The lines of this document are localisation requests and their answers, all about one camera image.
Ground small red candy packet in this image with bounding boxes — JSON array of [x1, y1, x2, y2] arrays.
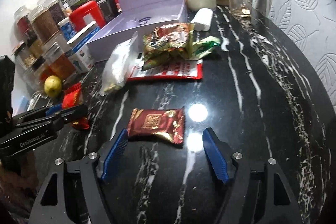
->
[[62, 82, 89, 130]]

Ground dark red chocolate packet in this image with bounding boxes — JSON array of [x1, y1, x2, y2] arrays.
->
[[126, 108, 185, 145]]

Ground clear bag of nuts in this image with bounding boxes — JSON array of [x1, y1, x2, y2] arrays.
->
[[100, 31, 139, 96]]

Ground red white snack packet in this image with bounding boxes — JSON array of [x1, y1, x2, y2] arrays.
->
[[127, 59, 203, 81]]

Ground green snack packet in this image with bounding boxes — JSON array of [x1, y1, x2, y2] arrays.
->
[[189, 36, 221, 60]]

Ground multicolour snack bag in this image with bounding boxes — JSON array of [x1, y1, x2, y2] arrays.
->
[[142, 23, 194, 71]]

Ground yellow lemon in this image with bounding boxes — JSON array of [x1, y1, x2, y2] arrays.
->
[[44, 76, 63, 98]]

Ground amber honey jar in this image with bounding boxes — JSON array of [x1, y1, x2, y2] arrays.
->
[[43, 42, 76, 81]]

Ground blue white carton box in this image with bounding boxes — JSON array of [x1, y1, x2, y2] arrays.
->
[[65, 21, 100, 74]]

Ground nut jar black lid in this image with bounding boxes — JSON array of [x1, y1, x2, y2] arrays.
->
[[13, 41, 36, 71]]

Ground brown grain jar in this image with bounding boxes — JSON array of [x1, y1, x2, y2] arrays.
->
[[28, 5, 59, 44]]

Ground red goji jar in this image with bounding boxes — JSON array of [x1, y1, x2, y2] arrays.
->
[[14, 5, 32, 40]]

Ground red plastic container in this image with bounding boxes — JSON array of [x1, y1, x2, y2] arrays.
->
[[70, 1, 106, 32]]

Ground dark seed jar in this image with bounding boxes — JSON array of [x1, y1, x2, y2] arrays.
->
[[37, 0, 67, 24]]

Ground white tissue pack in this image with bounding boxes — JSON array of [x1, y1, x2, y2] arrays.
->
[[191, 8, 213, 31]]

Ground near white leaf chair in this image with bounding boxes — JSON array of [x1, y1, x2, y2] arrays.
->
[[268, 0, 335, 106]]

